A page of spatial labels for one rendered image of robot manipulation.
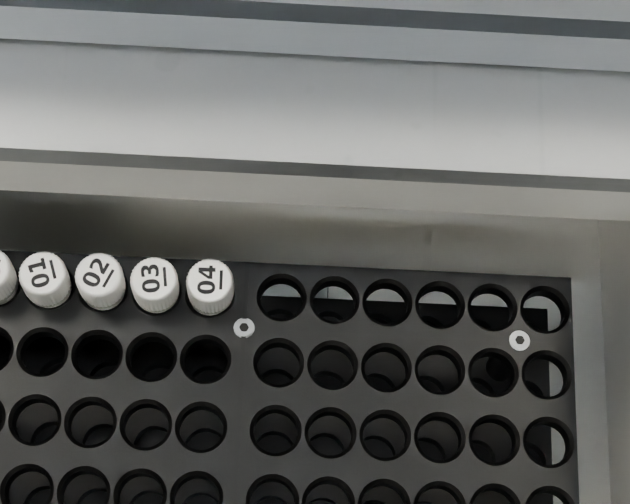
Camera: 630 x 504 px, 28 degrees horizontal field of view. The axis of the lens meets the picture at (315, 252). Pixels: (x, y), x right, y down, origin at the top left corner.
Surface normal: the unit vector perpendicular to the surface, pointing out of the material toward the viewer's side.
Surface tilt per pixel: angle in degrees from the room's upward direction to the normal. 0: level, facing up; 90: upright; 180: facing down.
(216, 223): 0
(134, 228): 0
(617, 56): 90
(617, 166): 0
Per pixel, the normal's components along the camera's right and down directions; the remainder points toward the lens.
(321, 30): -0.04, 0.94
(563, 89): 0.04, -0.33
